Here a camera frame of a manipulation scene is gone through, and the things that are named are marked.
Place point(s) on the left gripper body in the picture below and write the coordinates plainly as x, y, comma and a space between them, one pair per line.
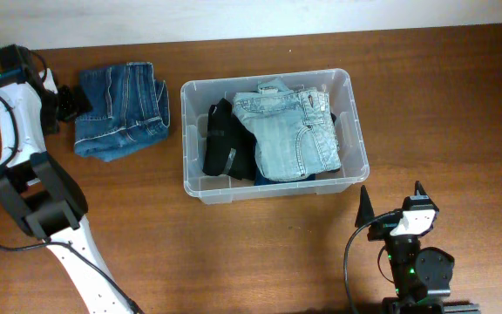
68, 101

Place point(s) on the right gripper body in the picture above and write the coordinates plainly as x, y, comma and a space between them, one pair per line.
382, 233

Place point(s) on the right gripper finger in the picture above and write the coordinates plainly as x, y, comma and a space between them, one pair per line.
365, 212
419, 190

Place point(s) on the dark blue jeans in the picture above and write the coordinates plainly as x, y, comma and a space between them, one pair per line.
130, 111

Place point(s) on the dark navy garment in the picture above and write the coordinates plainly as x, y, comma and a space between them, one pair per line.
333, 118

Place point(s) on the light blue jeans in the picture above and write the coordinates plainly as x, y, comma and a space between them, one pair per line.
294, 131

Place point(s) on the teal blue shirt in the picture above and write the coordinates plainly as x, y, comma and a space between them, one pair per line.
260, 180

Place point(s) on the clear plastic storage bin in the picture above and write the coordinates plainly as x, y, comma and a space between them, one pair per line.
196, 96

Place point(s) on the black garment with tape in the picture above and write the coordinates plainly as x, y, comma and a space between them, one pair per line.
230, 146

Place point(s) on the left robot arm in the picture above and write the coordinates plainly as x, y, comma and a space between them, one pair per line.
36, 192

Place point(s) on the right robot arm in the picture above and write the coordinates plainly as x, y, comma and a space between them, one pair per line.
421, 277

